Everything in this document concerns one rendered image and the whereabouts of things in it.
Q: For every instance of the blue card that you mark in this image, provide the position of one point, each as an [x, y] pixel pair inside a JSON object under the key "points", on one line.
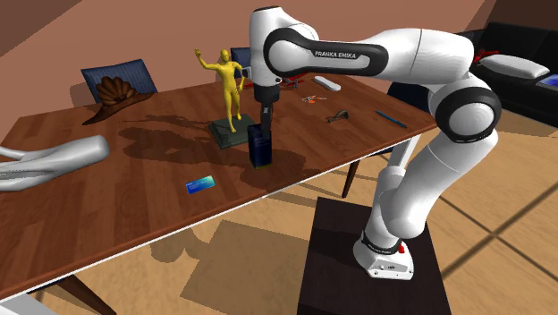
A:
{"points": [[200, 184]]}

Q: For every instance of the black sofa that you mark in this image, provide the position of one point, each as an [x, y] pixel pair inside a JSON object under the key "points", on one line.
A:
{"points": [[519, 39]]}

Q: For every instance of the dark blue upright box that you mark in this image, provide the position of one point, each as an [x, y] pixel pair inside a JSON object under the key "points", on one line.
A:
{"points": [[260, 150]]}

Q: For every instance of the white remote control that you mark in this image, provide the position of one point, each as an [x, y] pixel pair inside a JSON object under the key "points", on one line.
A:
{"points": [[327, 83]]}

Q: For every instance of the blue pen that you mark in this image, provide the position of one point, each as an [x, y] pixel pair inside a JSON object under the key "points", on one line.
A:
{"points": [[391, 119]]}

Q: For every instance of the blue chair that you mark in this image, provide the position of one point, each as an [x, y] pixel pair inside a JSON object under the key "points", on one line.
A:
{"points": [[240, 56], [131, 72]]}

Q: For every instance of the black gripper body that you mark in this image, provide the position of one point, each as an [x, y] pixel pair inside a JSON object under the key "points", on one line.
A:
{"points": [[266, 93]]}

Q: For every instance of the dark grey hand tool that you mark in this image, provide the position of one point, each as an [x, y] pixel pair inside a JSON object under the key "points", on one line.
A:
{"points": [[338, 116]]}

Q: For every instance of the red toy plane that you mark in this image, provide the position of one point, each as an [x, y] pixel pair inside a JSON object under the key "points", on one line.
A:
{"points": [[291, 83]]}

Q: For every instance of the brown wooden dining table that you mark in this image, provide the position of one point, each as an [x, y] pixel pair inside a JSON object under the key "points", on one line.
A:
{"points": [[131, 209]]}

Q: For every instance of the brown shell-shaped figure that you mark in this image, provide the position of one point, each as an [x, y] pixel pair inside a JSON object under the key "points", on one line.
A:
{"points": [[114, 94]]}

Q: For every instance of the yellow human figure on base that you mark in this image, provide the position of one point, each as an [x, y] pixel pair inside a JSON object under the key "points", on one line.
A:
{"points": [[227, 83]]}

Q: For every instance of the grey curved sculpture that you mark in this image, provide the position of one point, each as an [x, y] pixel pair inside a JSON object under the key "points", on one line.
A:
{"points": [[56, 159]]}

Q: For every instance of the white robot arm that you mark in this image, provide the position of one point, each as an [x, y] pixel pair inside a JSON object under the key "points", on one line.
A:
{"points": [[418, 52]]}

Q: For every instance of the dark robot stand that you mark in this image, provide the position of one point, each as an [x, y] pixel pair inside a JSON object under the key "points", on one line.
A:
{"points": [[348, 283]]}

